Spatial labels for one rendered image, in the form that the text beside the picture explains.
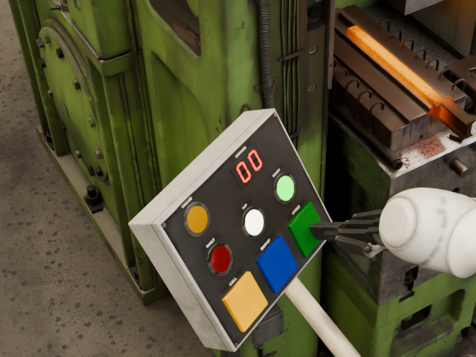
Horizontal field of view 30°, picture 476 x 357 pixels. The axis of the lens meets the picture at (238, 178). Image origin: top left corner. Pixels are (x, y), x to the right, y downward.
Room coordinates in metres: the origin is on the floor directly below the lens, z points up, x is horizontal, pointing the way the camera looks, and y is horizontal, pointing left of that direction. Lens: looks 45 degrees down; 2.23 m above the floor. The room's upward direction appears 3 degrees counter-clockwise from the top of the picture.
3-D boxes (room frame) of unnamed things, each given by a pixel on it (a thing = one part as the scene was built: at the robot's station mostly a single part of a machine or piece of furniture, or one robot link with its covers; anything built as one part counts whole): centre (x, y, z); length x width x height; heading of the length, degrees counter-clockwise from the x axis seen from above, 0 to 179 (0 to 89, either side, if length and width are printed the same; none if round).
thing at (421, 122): (1.62, -0.32, 0.96); 0.42 x 0.20 x 0.09; 28
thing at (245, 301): (0.94, 0.00, 1.01); 0.07 x 0.05 x 0.07; 143
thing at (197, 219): (1.00, 0.07, 1.16); 0.05 x 0.03 x 0.04; 118
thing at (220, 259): (0.97, 0.04, 1.09); 0.05 x 0.03 x 0.04; 118
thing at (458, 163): (1.38, -0.48, 0.87); 0.04 x 0.03 x 0.03; 28
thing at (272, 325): (1.37, -0.04, 0.36); 0.09 x 0.07 x 0.12; 118
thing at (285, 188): (1.13, -0.08, 1.09); 0.05 x 0.03 x 0.04; 118
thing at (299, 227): (1.10, -0.12, 1.01); 0.07 x 0.05 x 0.07; 143
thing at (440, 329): (1.66, -0.36, 0.23); 0.55 x 0.37 x 0.47; 28
